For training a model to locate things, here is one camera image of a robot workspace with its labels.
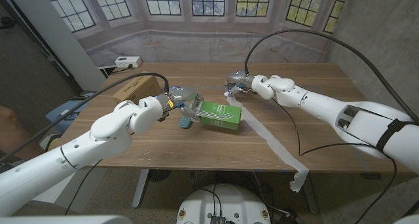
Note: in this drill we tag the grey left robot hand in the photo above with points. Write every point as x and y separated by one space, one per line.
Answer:
186 93

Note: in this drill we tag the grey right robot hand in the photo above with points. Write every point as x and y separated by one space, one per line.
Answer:
239 78

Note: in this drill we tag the green white package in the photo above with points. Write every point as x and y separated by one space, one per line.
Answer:
221 116

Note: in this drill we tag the white bandage strip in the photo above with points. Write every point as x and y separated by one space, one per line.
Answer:
262 130

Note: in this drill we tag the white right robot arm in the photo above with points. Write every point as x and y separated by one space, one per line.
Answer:
327 106

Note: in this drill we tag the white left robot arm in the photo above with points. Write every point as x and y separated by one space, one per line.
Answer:
91 145

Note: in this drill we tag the teal TV remote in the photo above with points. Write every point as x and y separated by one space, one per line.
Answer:
184 123

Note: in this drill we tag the cardboard packing box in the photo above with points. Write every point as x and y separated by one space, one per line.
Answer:
137 88

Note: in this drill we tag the black remote control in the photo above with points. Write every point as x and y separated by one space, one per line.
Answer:
79 97

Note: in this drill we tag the printed window backdrop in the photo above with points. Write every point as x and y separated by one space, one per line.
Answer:
209 44

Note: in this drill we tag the white power strip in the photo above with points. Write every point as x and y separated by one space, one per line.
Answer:
127 62

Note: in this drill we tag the white table leg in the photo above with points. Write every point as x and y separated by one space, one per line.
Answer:
140 188

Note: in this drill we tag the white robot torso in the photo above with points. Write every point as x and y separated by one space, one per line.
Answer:
222 201

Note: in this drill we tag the blue stool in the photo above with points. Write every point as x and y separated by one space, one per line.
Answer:
59 119

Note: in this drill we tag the grey table leg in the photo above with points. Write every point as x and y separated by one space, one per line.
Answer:
311 197

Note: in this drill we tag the white floor board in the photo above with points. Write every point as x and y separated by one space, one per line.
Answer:
91 197

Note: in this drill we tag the yellow black round object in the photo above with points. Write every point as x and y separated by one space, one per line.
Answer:
54 142

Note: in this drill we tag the dark perforated panel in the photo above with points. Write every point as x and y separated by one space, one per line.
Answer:
26 70

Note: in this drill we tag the person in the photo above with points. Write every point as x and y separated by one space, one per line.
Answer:
14 129

